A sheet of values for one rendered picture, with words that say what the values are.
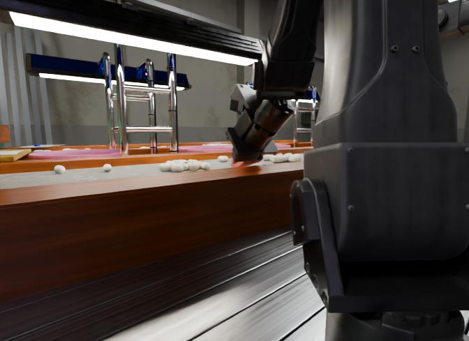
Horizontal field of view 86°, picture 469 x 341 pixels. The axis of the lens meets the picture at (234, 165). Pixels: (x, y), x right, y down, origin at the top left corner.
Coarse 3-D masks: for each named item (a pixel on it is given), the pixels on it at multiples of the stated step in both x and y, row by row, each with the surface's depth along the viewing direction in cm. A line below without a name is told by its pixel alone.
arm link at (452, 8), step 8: (456, 0) 52; (464, 0) 52; (440, 8) 54; (448, 8) 53; (456, 8) 52; (464, 8) 52; (448, 16) 54; (456, 16) 52; (464, 16) 52; (448, 24) 54; (456, 24) 53; (464, 24) 52; (440, 32) 55; (448, 32) 55; (456, 32) 55; (464, 32) 55
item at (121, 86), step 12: (192, 24) 64; (120, 48) 70; (120, 60) 70; (168, 60) 78; (120, 72) 70; (168, 72) 78; (120, 84) 71; (132, 84) 73; (168, 84) 79; (120, 96) 71; (168, 96) 79; (120, 108) 72; (168, 108) 80; (120, 120) 72; (120, 132) 72; (132, 132) 75; (120, 144) 73
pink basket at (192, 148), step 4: (180, 148) 106; (184, 148) 109; (188, 148) 111; (192, 148) 112; (196, 148) 114; (200, 148) 114; (212, 148) 115; (216, 148) 115; (224, 148) 114; (228, 148) 112; (180, 152) 95; (184, 152) 93; (188, 152) 92
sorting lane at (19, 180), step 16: (208, 160) 81; (288, 160) 81; (0, 176) 53; (16, 176) 53; (32, 176) 53; (48, 176) 53; (64, 176) 53; (80, 176) 53; (96, 176) 53; (112, 176) 53; (128, 176) 53
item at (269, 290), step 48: (240, 240) 38; (288, 240) 38; (96, 288) 27; (144, 288) 27; (192, 288) 27; (240, 288) 27; (288, 288) 27; (0, 336) 20; (48, 336) 20; (96, 336) 20; (144, 336) 20; (192, 336) 20; (240, 336) 20; (288, 336) 20
